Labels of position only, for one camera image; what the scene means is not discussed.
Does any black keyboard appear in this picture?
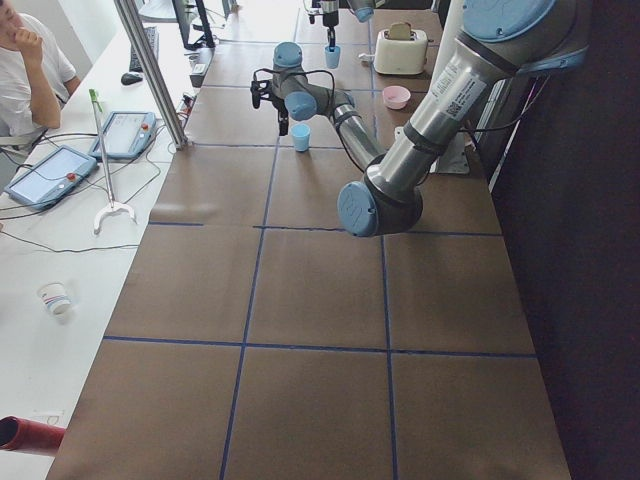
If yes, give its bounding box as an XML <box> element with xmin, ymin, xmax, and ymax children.
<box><xmin>128</xmin><ymin>25</ymin><xmax>160</xmax><ymax>73</ymax></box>

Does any black computer mouse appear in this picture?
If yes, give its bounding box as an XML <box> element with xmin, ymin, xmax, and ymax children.
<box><xmin>120</xmin><ymin>72</ymin><xmax>143</xmax><ymax>86</ymax></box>

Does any paper cup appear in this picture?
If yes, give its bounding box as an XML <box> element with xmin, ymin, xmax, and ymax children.
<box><xmin>37</xmin><ymin>282</ymin><xmax>71</xmax><ymax>315</ymax></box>

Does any red cylinder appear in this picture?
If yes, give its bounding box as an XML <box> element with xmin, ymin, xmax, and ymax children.
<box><xmin>1</xmin><ymin>416</ymin><xmax>66</xmax><ymax>457</ymax></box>

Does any pink bowl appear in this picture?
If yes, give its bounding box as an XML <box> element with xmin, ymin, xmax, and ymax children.
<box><xmin>382</xmin><ymin>85</ymin><xmax>411</xmax><ymax>110</ymax></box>

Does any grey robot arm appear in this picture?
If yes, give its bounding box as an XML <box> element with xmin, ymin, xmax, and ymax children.
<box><xmin>250</xmin><ymin>1</ymin><xmax>592</xmax><ymax>237</ymax></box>
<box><xmin>303</xmin><ymin>0</ymin><xmax>376</xmax><ymax>52</ymax></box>

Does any cream toaster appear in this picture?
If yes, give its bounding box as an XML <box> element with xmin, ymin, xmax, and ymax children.
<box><xmin>373</xmin><ymin>29</ymin><xmax>428</xmax><ymax>75</ymax></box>

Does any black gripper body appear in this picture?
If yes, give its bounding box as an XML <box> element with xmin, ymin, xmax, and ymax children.
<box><xmin>308</xmin><ymin>0</ymin><xmax>339</xmax><ymax>28</ymax></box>
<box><xmin>250</xmin><ymin>69</ymin><xmax>289</xmax><ymax>115</ymax></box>

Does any black monitor stand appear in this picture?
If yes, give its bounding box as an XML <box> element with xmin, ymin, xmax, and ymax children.
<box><xmin>172</xmin><ymin>0</ymin><xmax>215</xmax><ymax>51</ymax></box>

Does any seated person white shirt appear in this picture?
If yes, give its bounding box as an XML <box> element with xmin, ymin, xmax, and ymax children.
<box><xmin>1</xmin><ymin>1</ymin><xmax>80</xmax><ymax>141</ymax></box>

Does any light blue cup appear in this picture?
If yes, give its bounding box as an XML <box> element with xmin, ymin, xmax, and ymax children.
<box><xmin>324</xmin><ymin>45</ymin><xmax>341</xmax><ymax>70</ymax></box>
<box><xmin>290</xmin><ymin>123</ymin><xmax>311</xmax><ymax>152</ymax></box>

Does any toast slice in toaster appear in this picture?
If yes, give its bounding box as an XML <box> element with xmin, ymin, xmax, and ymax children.
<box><xmin>387</xmin><ymin>22</ymin><xmax>412</xmax><ymax>41</ymax></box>

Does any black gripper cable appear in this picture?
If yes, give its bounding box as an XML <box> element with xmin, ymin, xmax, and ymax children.
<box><xmin>253</xmin><ymin>68</ymin><xmax>371</xmax><ymax>174</ymax></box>

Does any aluminium frame post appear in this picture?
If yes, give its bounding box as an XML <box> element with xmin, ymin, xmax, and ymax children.
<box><xmin>114</xmin><ymin>0</ymin><xmax>188</xmax><ymax>151</ymax></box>

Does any blue teach pendant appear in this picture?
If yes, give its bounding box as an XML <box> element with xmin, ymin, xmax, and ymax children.
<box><xmin>4</xmin><ymin>146</ymin><xmax>97</xmax><ymax>210</ymax></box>
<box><xmin>96</xmin><ymin>111</ymin><xmax>157</xmax><ymax>163</ymax></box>

